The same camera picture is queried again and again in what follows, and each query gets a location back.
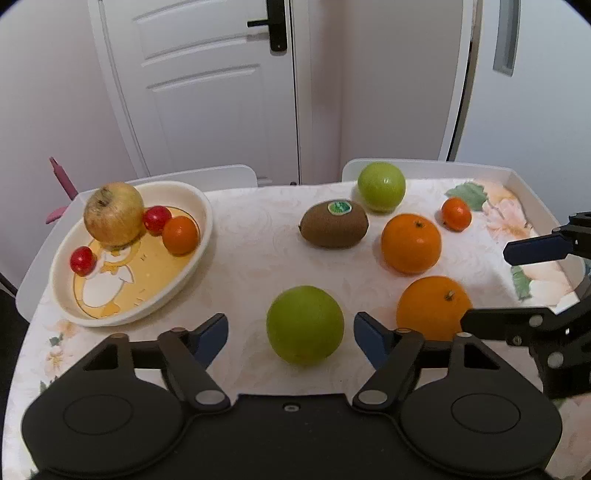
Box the large orange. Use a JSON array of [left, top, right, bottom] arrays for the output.
[[396, 276, 473, 341], [381, 214, 442, 275]]

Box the green apple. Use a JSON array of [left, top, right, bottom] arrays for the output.
[[266, 285, 345, 367], [358, 162, 406, 213]]

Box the small orange tangerine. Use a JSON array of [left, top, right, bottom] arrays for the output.
[[441, 197, 472, 232], [161, 216, 199, 256]]

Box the small red tomato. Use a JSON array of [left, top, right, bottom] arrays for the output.
[[69, 246, 96, 277], [142, 205, 172, 236]]

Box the white right tray table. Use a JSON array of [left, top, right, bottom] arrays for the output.
[[341, 157, 588, 296]]

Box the white tray table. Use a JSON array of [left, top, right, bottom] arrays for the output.
[[16, 165, 259, 322], [341, 157, 588, 296]]

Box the white plate with duck picture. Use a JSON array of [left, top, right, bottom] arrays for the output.
[[48, 180, 213, 328]]

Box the white floral tablecloth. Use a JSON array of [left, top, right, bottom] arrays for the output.
[[2, 174, 590, 479]]

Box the brown kiwi with sticker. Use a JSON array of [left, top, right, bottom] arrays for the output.
[[298, 199, 369, 249]]

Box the white wardrobe sliding door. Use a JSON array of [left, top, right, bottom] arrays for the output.
[[450, 1, 590, 222]]

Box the large yellowish russet apple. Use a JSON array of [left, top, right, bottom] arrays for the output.
[[83, 182, 144, 249]]

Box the white left tray table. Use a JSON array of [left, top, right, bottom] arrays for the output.
[[16, 165, 259, 322]]

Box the white panel door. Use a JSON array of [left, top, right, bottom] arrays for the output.
[[88, 0, 300, 185]]

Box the pink dustpan handle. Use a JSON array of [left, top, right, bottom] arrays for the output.
[[45, 206, 67, 225]]

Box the pink broom handle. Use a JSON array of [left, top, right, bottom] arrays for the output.
[[49, 157, 78, 200]]

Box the black door handle lock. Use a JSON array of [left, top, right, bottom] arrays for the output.
[[247, 0, 287, 53]]

